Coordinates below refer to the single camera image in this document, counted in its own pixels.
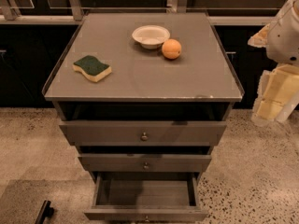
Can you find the green yellow sponge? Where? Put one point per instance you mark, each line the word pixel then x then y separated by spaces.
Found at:
pixel 91 68

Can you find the metal railing frame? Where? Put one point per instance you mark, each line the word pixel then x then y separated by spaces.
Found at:
pixel 220 12

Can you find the grey drawer cabinet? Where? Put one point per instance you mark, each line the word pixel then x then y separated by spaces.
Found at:
pixel 199 85

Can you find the white paper bowl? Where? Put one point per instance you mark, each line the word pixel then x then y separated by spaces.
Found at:
pixel 150 36

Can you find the grey drawer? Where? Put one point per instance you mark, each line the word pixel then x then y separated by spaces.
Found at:
pixel 144 162
pixel 143 133
pixel 146 197

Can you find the grey bottom drawer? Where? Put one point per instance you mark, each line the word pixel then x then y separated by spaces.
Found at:
pixel 146 197

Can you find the grey top drawer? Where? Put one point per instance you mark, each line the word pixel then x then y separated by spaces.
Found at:
pixel 143 133

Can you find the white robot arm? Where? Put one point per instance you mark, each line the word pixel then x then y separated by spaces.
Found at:
pixel 280 37

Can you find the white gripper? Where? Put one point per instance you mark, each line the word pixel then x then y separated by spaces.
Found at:
pixel 284 41

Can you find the grey middle drawer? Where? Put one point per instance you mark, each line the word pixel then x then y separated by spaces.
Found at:
pixel 144 162

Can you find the orange fruit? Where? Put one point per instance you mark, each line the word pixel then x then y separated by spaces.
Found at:
pixel 171 49

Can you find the black object on floor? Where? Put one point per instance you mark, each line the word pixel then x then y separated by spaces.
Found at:
pixel 45 211

